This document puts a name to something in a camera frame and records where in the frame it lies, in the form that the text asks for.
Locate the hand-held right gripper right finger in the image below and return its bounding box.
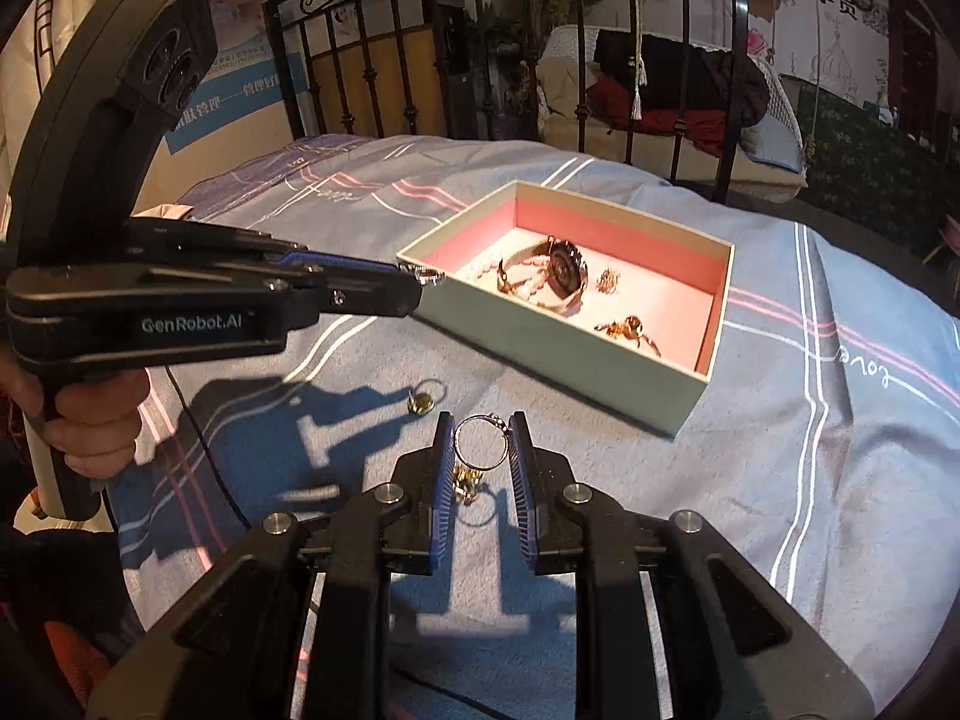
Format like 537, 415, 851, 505
508, 411, 878, 720

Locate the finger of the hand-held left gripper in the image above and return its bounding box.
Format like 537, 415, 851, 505
262, 268, 426, 321
127, 217, 402, 287

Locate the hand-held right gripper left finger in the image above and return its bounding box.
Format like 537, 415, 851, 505
86, 411, 458, 720

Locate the pale green box pink inside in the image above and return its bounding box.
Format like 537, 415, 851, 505
396, 180, 734, 437

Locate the wristwatch with pink strap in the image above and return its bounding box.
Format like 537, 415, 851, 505
495, 236, 590, 316

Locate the gold spider brooch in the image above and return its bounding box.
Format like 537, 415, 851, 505
595, 315, 662, 357

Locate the person's left hand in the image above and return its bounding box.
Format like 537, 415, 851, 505
0, 349, 152, 482

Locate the wooden panel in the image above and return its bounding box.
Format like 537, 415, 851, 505
307, 37, 376, 140

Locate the blue-grey checked bed sheet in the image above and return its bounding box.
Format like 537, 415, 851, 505
105, 133, 960, 720

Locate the white hanging cloth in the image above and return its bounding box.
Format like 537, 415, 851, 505
0, 0, 98, 203

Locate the red garment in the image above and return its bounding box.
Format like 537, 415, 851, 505
585, 79, 745, 157

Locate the black garment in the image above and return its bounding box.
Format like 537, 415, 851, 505
596, 30, 771, 122

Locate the light blue cushion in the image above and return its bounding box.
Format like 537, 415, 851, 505
739, 120, 808, 175

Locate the white hanging swing chair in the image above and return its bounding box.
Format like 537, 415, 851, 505
536, 22, 812, 203

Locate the green floral counter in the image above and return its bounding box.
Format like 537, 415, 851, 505
806, 86, 960, 256

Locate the pink stool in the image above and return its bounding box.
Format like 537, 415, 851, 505
926, 214, 960, 265

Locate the red phone booth cabinet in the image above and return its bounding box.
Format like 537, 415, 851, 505
889, 0, 940, 102

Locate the face wall poster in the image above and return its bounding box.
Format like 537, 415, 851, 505
165, 0, 308, 158

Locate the black metal bed frame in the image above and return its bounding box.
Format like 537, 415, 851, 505
262, 0, 751, 203

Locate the white tassel rope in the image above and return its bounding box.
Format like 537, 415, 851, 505
628, 0, 647, 122

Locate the large printed wall banner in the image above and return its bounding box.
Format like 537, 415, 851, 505
750, 0, 901, 91

